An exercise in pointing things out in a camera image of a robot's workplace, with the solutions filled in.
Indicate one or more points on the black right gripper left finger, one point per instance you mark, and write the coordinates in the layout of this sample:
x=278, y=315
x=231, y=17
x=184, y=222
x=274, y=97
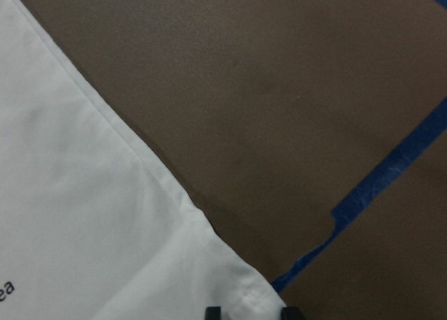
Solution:
x=213, y=313

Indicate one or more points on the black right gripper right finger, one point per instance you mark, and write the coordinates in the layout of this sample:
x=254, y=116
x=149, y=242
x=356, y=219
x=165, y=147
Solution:
x=292, y=313

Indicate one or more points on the blue tape grid lines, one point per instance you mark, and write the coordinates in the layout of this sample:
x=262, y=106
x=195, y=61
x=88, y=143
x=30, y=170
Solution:
x=373, y=184

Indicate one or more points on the white printed t-shirt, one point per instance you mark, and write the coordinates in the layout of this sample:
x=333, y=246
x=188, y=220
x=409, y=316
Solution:
x=93, y=225

